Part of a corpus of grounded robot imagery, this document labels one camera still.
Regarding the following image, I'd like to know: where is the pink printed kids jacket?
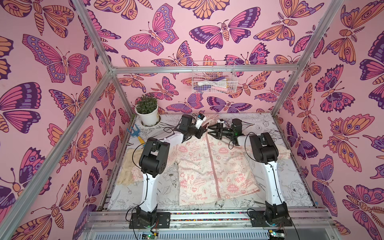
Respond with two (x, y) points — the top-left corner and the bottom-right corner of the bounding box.
(131, 113), (292, 207)

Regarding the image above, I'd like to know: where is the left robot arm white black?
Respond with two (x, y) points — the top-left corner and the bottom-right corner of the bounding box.
(132, 113), (207, 227)

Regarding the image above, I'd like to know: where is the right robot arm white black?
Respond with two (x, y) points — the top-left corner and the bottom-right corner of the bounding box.
(208, 119), (293, 227)

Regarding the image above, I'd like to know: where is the potted green plant white pot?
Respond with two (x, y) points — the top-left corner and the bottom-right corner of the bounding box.
(135, 95), (160, 127)

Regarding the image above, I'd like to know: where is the blue yellow garden rake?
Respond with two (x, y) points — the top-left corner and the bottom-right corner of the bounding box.
(127, 124), (145, 145)

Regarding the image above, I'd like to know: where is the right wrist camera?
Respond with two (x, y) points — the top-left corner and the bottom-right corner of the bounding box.
(217, 119), (226, 125)

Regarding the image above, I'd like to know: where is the white wire basket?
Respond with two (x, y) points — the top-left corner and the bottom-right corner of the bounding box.
(191, 65), (238, 94)

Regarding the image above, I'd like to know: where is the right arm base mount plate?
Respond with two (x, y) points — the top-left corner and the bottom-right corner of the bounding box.
(247, 209), (293, 227)

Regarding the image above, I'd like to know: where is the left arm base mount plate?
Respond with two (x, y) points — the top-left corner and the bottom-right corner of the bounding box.
(129, 212), (171, 230)

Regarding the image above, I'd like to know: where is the aluminium front rail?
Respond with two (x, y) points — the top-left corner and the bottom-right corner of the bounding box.
(80, 208), (343, 240)

